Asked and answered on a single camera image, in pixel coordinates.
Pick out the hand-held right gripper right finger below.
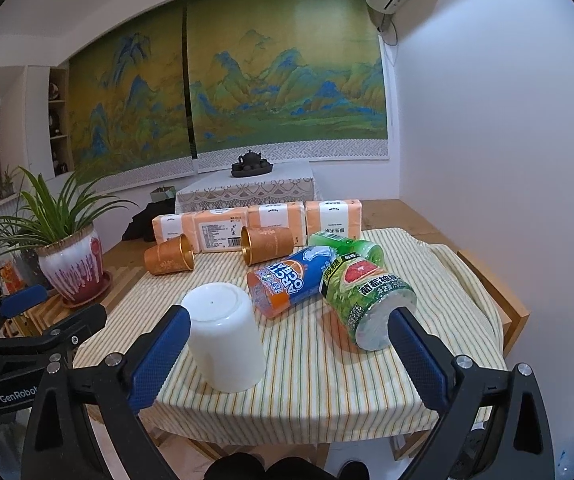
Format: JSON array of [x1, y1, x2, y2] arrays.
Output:
[[388, 306, 556, 480]]

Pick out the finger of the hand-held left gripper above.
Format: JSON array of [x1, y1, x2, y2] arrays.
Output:
[[0, 284, 50, 333], [0, 303, 108, 367]]

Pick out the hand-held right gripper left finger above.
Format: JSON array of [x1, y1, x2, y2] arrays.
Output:
[[21, 304, 192, 480]]

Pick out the white cup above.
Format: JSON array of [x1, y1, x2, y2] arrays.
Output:
[[181, 282, 268, 393]]

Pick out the gold patterned cup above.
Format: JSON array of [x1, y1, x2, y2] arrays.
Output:
[[144, 233, 198, 277], [239, 226, 294, 267]]

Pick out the potted plant in glazed pot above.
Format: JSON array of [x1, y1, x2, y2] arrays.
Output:
[[0, 166, 138, 309]]

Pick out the large green drink bottle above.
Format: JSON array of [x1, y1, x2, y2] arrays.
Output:
[[319, 255, 418, 352]]

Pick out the striped tablecloth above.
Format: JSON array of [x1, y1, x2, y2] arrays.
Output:
[[73, 227, 510, 447]]

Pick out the black bag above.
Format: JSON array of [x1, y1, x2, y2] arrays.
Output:
[[122, 201, 178, 242]]

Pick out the orange tissue pack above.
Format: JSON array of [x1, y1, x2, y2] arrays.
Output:
[[193, 208, 248, 253], [247, 203, 306, 249], [305, 199, 364, 240], [153, 213, 198, 247]]

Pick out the small green drink bottle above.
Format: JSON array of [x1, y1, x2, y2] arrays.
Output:
[[308, 230, 386, 271]]

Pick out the wooden table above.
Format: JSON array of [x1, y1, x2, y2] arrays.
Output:
[[27, 199, 530, 463]]

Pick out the orange drink bottle blue label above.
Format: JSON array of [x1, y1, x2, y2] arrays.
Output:
[[246, 246, 338, 322]]

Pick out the lace covered side table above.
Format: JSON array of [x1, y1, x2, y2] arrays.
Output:
[[174, 160, 324, 216]]

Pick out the dark tea tray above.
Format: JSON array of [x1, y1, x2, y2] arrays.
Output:
[[231, 162, 274, 179]]

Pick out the thin dark pole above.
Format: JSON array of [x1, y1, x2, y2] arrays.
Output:
[[181, 9, 199, 162]]

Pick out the wall shelf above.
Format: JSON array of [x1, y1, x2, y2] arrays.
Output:
[[47, 67, 72, 179]]

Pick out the landscape wall painting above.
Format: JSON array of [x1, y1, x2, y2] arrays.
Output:
[[67, 0, 390, 187]]

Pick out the air conditioner cable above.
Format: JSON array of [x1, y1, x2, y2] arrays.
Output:
[[377, 12, 400, 67]]

